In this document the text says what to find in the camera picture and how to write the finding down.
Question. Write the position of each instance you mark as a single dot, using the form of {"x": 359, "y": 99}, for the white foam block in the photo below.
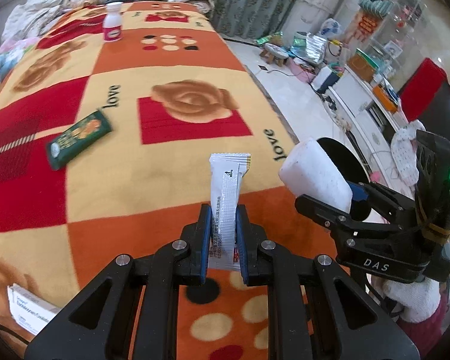
{"x": 309, "y": 170}

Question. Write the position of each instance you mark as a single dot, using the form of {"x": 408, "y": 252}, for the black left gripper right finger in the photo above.
{"x": 315, "y": 309}

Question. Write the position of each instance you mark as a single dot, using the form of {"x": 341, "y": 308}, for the small wooden stool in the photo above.
{"x": 274, "y": 54}

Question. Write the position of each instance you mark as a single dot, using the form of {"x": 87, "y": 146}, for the black flat television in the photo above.
{"x": 436, "y": 117}

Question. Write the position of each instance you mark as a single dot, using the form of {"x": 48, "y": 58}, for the red cloth on television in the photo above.
{"x": 420, "y": 89}

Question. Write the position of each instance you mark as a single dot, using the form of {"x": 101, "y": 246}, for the blue cartoon quilt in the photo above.
{"x": 11, "y": 52}

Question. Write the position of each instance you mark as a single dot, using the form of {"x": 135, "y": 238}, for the white tv cabinet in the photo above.
{"x": 369, "y": 128}

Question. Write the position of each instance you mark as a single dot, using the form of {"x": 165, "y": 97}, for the white sachet packet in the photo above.
{"x": 227, "y": 172}

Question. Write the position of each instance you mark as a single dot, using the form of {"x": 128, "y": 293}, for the white pink yogurt bottle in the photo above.
{"x": 112, "y": 24}

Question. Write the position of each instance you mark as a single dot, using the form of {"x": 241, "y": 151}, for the silver insulated bag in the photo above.
{"x": 309, "y": 47}

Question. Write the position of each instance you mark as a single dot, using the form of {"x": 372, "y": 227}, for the striped tote bag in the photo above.
{"x": 377, "y": 8}

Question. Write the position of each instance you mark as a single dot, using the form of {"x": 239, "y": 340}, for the white medicine box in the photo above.
{"x": 29, "y": 311}

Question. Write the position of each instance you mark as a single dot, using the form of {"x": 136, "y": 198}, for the green snack packet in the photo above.
{"x": 77, "y": 139}

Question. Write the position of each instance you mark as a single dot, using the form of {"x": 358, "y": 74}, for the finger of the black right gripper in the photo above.
{"x": 335, "y": 220}
{"x": 377, "y": 197}

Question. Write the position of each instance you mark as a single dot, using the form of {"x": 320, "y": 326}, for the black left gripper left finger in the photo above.
{"x": 130, "y": 309}

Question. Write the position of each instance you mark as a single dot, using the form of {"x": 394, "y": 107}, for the baby doll in blanket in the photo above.
{"x": 403, "y": 150}

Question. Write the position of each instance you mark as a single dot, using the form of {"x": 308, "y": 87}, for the orange patterned bed blanket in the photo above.
{"x": 174, "y": 93}

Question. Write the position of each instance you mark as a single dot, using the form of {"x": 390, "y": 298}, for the grey floor rug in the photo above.
{"x": 274, "y": 106}

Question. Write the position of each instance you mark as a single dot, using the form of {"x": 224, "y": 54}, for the black trash bin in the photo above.
{"x": 354, "y": 174}

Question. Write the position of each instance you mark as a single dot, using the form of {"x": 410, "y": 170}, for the white gloved right hand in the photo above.
{"x": 420, "y": 300}

